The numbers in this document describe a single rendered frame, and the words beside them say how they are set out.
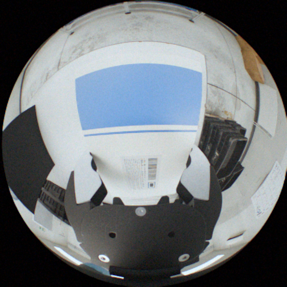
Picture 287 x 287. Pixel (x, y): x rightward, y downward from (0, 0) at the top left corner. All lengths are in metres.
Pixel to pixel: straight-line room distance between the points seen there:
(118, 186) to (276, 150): 2.55
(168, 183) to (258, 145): 2.53
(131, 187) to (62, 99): 0.26
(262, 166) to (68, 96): 2.79
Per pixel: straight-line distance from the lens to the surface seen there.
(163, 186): 0.15
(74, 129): 0.26
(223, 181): 1.24
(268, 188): 2.69
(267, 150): 2.54
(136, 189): 0.16
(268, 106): 2.46
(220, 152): 0.69
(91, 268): 0.27
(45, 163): 0.45
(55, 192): 0.72
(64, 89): 0.27
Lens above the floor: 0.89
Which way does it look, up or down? 58 degrees down
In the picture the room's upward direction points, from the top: 175 degrees clockwise
